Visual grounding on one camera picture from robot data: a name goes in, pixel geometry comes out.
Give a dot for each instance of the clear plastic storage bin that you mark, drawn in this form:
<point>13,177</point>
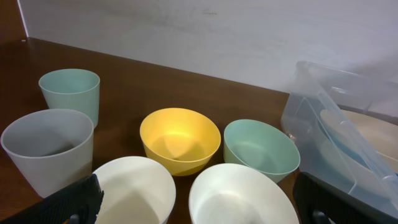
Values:
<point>345,128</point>

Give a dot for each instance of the blue plate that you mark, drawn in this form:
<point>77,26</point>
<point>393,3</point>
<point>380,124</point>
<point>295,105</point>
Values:
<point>343,144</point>

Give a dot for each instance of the yellow bowl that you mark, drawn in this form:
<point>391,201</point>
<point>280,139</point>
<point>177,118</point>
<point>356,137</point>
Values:
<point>182,140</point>

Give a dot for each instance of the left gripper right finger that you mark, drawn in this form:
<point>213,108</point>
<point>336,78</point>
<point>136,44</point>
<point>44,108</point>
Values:
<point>321,203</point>

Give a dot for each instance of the cream cup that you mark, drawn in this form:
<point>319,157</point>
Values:
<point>136,190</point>

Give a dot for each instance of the green bowl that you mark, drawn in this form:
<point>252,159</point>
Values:
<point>261,147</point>

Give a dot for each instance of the white bowl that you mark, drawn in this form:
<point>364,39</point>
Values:
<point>233,193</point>

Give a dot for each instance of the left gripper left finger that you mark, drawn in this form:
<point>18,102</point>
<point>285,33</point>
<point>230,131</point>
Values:
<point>79,202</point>

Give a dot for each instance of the grey cup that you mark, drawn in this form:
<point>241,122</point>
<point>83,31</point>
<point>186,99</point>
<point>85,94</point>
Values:
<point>51,148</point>

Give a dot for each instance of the green cup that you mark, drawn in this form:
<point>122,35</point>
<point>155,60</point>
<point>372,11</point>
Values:
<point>74,89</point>

